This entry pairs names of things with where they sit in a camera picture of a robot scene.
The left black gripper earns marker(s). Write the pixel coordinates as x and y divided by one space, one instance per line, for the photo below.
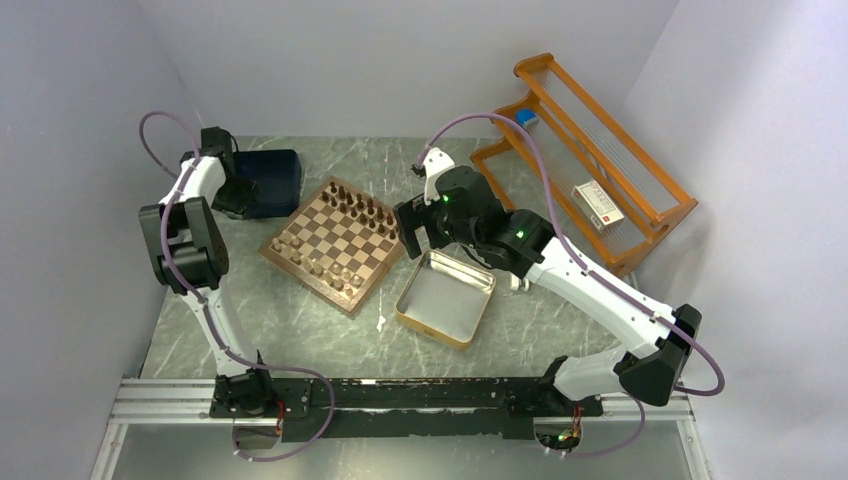
237 207

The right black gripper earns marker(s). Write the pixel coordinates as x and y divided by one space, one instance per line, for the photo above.
412 214

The dark blue piece box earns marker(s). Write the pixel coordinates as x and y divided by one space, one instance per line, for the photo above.
277 174

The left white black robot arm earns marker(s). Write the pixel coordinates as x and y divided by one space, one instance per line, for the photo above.
189 255

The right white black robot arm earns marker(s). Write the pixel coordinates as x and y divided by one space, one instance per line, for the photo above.
457 205

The wooden chess board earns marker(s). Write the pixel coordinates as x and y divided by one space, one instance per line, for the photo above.
344 231

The gold-rimmed metal tin tray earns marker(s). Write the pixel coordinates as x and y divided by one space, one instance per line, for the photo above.
445 299

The white plastic clip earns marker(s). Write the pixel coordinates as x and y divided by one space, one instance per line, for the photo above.
519 284

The blue white small object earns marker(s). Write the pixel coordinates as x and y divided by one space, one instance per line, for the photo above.
526 118

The red white card box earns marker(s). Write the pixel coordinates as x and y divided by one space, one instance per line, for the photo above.
596 204

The orange wooden rack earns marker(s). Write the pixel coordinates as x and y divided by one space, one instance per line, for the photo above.
581 141

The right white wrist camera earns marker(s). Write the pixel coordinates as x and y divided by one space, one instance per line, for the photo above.
431 164

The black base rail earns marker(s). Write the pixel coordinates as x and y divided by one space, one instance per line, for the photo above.
384 408

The aluminium frame rail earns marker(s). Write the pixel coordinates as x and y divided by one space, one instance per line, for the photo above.
187 401

